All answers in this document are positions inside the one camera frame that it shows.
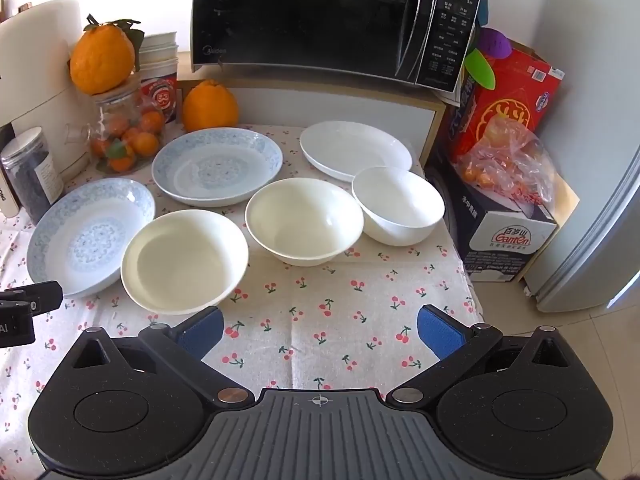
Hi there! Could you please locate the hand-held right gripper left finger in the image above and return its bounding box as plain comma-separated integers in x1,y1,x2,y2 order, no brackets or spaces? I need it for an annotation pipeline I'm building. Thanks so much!
69,306,253,406

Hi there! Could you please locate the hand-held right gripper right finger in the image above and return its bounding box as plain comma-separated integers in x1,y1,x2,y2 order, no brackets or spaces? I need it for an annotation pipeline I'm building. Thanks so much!
385,304,573,407

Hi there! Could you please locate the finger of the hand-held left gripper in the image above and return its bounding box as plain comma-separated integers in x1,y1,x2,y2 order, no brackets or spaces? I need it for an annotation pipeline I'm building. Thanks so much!
0,281,64,317

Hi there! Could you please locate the cream bowl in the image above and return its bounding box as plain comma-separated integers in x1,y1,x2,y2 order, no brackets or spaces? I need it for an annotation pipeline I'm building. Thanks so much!
120,210,249,316
245,177,365,267

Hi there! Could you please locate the blue patterned plate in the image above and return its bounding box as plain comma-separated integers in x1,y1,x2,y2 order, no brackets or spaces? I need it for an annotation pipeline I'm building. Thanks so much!
151,126,284,207
27,178,156,298

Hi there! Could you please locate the white bowl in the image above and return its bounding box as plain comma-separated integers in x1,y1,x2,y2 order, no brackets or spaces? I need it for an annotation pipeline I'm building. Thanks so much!
351,166,446,247

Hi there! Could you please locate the white plate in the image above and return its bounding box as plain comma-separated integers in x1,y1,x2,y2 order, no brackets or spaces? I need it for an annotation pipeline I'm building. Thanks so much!
299,120,414,183

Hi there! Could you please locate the dark cardboard carton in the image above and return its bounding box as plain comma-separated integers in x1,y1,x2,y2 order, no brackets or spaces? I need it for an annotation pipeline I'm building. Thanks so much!
425,155,581,281

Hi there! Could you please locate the cherry print tablecloth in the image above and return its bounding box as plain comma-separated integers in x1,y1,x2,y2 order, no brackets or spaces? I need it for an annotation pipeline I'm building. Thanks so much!
0,122,486,461

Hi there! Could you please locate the plastic jar of dark grains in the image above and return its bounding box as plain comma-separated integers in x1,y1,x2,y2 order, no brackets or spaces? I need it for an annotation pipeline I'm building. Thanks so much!
0,126,65,223

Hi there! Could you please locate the clear plastic bag of fruit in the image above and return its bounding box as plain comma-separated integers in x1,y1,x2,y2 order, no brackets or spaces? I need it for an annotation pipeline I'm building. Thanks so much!
457,115,561,206

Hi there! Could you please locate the glass jar of small oranges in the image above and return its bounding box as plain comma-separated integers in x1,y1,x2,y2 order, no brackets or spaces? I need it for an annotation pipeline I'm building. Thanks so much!
65,80,167,173

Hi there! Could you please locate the white refrigerator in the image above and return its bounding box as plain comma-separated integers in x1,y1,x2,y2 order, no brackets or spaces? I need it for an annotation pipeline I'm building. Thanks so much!
532,0,640,313

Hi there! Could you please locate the cream air fryer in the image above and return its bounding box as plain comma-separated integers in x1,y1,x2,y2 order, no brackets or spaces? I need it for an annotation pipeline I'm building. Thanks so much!
0,0,96,218

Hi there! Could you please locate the large orange with leaves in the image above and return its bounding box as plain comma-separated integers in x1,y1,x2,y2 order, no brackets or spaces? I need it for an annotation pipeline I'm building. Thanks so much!
69,14,146,96

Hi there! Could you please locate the stack of paper cups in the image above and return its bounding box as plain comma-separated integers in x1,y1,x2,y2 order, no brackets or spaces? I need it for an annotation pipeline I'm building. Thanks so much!
137,31,180,126

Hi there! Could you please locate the red cardboard box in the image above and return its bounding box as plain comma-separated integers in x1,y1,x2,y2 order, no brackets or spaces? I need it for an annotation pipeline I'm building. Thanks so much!
447,47,566,171

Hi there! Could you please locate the green silicone item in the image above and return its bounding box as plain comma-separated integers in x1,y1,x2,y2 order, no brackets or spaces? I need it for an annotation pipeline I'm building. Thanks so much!
462,50,496,93

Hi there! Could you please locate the purple silicone item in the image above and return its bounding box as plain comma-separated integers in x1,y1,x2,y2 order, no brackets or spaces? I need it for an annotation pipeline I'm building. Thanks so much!
475,27,513,58

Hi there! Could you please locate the black microwave oven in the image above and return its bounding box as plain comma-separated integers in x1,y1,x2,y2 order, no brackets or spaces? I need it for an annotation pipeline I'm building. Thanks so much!
191,0,486,93

